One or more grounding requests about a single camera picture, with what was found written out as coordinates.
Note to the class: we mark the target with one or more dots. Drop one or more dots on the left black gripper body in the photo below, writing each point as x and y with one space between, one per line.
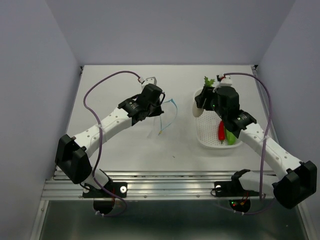
154 109

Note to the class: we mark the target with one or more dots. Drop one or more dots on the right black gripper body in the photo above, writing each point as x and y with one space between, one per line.
219 110

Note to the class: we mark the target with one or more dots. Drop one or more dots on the white toy radish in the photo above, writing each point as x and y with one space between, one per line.
208 82

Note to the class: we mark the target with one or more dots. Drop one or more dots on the clear zip top bag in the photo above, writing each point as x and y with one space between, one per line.
165 120

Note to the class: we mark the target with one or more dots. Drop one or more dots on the green toy pepper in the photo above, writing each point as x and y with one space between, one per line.
230 137

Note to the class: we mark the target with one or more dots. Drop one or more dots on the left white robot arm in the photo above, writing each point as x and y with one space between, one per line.
73 153

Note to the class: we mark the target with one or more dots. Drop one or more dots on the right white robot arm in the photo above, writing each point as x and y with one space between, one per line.
293 180

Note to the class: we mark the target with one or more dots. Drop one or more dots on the white perforated plastic basket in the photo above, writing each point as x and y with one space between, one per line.
207 130

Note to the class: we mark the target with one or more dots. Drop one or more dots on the red toy chili pepper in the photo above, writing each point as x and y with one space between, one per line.
221 132

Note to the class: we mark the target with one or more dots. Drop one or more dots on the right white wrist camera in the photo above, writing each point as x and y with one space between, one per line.
223 81

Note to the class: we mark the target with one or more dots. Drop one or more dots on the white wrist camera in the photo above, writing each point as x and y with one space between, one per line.
149 80
223 81

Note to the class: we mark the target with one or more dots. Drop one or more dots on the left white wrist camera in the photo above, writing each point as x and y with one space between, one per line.
149 80

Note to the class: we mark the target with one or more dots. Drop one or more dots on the aluminium frame rail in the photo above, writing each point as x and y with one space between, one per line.
144 185

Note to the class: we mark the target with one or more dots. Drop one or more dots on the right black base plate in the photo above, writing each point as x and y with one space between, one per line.
223 189

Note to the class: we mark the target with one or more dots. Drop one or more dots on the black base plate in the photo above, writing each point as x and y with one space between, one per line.
117 188
223 189

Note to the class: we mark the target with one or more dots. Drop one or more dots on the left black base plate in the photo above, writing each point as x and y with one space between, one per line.
117 188

